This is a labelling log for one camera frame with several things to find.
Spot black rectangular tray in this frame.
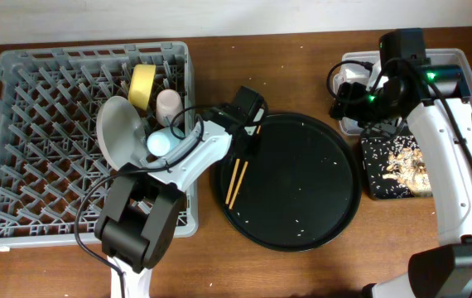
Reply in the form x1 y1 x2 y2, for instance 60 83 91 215
360 128 432 199

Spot yellow bowl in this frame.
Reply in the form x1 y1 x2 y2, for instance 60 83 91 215
128 64 157 111

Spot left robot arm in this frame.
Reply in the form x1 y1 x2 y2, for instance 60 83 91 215
85 86 268 297

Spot wooden chopstick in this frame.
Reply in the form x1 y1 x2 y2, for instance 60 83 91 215
228 159 248 210
225 158 240 204

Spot grey ceramic plate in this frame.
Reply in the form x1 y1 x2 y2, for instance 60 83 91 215
96 95 148 171

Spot food scraps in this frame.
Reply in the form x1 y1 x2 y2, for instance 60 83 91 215
382 147 432 197

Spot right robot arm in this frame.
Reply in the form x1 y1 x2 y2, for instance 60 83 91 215
330 28 472 297

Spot grey dishwasher rack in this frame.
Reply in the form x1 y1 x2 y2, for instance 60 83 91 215
0 41 195 251

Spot round black tray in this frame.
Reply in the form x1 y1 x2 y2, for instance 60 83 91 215
211 113 362 252

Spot clear plastic bin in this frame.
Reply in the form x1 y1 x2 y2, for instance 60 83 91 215
331 48 472 137

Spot blue cup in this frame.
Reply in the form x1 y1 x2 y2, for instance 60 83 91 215
147 127 185 157

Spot pink cup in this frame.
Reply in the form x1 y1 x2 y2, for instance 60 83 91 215
156 89 184 127

